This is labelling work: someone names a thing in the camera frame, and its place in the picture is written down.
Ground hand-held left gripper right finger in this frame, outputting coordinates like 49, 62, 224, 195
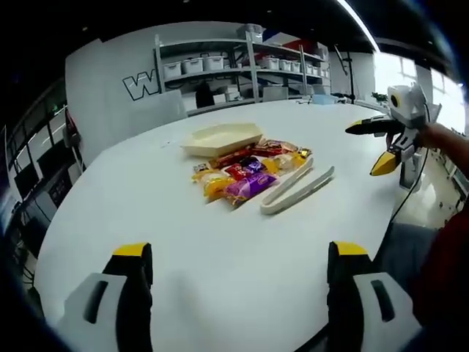
326, 241, 423, 352

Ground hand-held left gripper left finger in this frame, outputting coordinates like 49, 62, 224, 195
54, 241, 154, 352

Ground cream food tongs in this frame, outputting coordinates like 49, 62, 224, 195
259, 156, 336, 217

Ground pile of snack food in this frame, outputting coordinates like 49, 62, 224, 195
190, 138, 313, 209

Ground cream paper boat container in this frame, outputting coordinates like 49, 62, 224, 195
179, 122, 265, 159

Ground person's right hand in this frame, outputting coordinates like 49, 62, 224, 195
416, 122, 450, 151

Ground black tripod stand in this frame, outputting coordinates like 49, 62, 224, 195
333, 43, 360, 104

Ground person's grey trousers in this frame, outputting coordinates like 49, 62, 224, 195
375, 219, 440, 290

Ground person's red shirt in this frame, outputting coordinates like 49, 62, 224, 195
412, 209, 469, 333

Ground white ceiling light strip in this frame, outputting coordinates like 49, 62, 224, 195
335, 0, 380, 52

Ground white chair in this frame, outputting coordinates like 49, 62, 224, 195
156, 89, 189, 120
261, 85, 289, 104

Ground grey metal shelf rack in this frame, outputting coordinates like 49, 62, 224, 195
152, 23, 332, 111

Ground red chair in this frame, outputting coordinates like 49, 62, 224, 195
64, 106, 84, 150

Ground row of white storage bins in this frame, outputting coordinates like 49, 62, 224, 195
162, 54, 330, 78

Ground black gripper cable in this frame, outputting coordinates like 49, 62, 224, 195
388, 148, 430, 227

